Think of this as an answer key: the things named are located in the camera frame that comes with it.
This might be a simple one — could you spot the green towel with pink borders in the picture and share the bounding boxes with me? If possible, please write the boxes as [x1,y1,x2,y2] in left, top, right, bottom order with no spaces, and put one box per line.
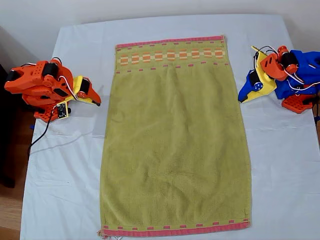
[96,34,253,238]

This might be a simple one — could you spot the white tablecloth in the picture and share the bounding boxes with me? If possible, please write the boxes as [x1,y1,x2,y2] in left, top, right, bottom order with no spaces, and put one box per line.
[19,13,320,240]

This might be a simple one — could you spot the dark wooden furniture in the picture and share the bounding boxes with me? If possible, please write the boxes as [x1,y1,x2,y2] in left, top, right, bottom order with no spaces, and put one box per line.
[0,63,20,189]

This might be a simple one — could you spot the camera board on red arm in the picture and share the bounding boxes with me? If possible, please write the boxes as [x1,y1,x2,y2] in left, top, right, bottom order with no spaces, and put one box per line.
[53,101,72,120]

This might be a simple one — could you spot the black camera cable of red arm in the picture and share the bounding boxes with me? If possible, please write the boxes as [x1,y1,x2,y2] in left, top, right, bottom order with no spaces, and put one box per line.
[27,109,57,155]

